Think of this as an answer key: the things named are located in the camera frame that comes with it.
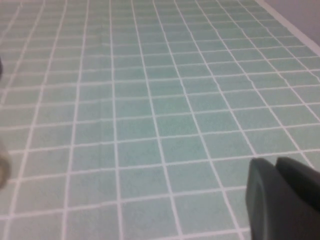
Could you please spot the green checked tablecloth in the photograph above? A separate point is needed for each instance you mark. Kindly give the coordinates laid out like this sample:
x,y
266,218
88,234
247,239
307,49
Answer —
x,y
150,125

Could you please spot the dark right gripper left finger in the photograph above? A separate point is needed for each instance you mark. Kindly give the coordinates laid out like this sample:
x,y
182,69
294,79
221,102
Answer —
x,y
270,212

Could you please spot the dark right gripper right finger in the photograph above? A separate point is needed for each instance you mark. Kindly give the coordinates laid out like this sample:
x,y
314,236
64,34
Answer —
x,y
300,175

